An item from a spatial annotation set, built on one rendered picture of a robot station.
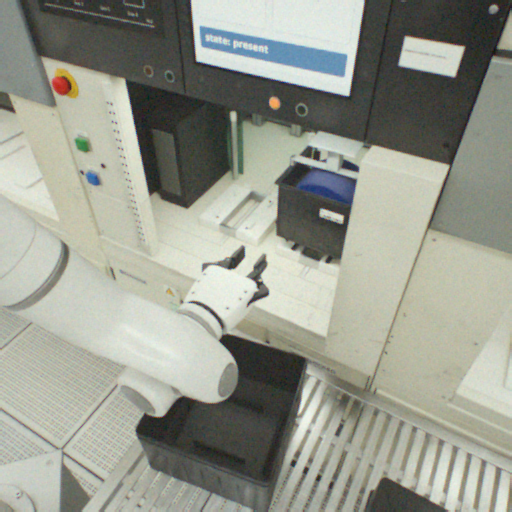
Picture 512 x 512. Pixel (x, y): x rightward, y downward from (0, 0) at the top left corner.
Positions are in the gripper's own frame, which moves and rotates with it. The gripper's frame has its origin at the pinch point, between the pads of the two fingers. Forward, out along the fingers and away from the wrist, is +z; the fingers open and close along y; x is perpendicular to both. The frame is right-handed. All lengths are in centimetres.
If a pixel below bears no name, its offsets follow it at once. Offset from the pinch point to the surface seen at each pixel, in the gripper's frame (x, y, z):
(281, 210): -15.1, -9.4, 33.8
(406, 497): -33, 40, -12
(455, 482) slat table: -43, 50, 1
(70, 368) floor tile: -119, -96, 3
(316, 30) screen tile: 36.5, 3.5, 13.7
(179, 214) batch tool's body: -32, -46, 35
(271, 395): -41.9, 6.7, -1.4
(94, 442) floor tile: -119, -63, -16
